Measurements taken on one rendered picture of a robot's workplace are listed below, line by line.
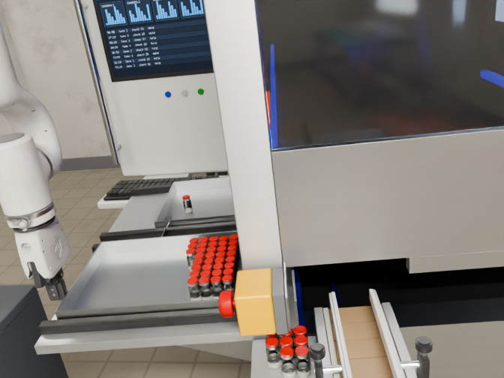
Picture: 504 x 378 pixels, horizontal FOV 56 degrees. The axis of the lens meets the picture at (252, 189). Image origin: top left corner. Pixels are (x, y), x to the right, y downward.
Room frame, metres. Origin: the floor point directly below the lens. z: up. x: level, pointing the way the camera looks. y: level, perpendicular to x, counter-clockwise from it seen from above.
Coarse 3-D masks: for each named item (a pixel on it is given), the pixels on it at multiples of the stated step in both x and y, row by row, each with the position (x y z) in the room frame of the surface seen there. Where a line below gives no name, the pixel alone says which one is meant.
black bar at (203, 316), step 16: (48, 320) 0.74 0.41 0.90; (64, 320) 0.73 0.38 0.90; (80, 320) 0.72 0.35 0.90; (96, 320) 0.72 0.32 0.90; (112, 320) 0.71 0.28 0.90; (128, 320) 0.71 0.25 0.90; (144, 320) 0.70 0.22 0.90; (160, 320) 0.70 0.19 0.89; (176, 320) 0.70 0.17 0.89; (192, 320) 0.70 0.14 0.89; (208, 320) 0.69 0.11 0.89; (224, 320) 0.69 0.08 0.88
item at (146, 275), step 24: (120, 240) 0.99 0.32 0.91; (144, 240) 0.99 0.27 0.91; (168, 240) 0.98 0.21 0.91; (96, 264) 0.94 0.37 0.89; (120, 264) 0.94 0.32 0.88; (144, 264) 0.93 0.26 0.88; (168, 264) 0.91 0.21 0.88; (240, 264) 0.88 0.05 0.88; (72, 288) 0.82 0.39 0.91; (96, 288) 0.85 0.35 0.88; (120, 288) 0.84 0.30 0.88; (144, 288) 0.83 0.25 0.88; (168, 288) 0.82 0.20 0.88; (72, 312) 0.74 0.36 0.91; (96, 312) 0.73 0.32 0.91; (120, 312) 0.73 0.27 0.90; (144, 312) 0.72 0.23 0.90
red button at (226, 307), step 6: (222, 294) 0.59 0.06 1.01; (228, 294) 0.59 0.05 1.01; (222, 300) 0.58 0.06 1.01; (228, 300) 0.58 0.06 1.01; (222, 306) 0.57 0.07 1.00; (228, 306) 0.57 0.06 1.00; (234, 306) 0.58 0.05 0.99; (222, 312) 0.57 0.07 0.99; (228, 312) 0.57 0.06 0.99; (234, 312) 0.59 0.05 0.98
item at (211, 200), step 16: (176, 192) 1.32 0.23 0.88; (192, 192) 1.31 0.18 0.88; (208, 192) 1.29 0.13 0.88; (224, 192) 1.28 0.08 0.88; (160, 208) 1.14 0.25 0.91; (176, 208) 1.20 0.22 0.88; (208, 208) 1.18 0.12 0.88; (224, 208) 1.16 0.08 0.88; (160, 224) 1.07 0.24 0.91; (176, 224) 1.06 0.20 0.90; (192, 224) 1.06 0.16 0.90
